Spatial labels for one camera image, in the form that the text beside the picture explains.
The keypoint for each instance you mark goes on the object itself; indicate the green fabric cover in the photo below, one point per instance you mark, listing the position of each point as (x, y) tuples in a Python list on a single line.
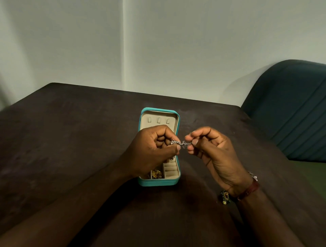
[(313, 178)]

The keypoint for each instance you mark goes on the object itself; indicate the person's left forearm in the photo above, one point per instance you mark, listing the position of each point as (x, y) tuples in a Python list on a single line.
[(63, 211)]

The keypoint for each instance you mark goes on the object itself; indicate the gold flower earring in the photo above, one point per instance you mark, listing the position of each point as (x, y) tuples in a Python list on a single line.
[(157, 174)]

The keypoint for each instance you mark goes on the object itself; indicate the person's right forearm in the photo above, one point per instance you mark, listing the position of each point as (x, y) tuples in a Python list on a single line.
[(265, 224)]

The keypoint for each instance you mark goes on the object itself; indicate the silver pearl cluster earring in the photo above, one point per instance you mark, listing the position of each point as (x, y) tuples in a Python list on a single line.
[(254, 177)]

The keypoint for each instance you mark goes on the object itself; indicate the red thread wristband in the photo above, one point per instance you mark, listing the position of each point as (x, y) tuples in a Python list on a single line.
[(250, 190)]

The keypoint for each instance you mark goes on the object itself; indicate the person's left hand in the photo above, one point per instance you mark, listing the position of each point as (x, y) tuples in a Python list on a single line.
[(150, 152)]

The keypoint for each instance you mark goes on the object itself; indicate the teal jewelry box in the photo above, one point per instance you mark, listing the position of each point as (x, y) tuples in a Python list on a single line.
[(158, 182)]

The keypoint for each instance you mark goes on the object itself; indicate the person's right hand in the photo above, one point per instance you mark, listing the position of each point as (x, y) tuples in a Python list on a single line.
[(221, 162)]

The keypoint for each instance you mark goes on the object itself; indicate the green and gold earring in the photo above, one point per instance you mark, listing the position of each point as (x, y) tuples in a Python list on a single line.
[(225, 196)]

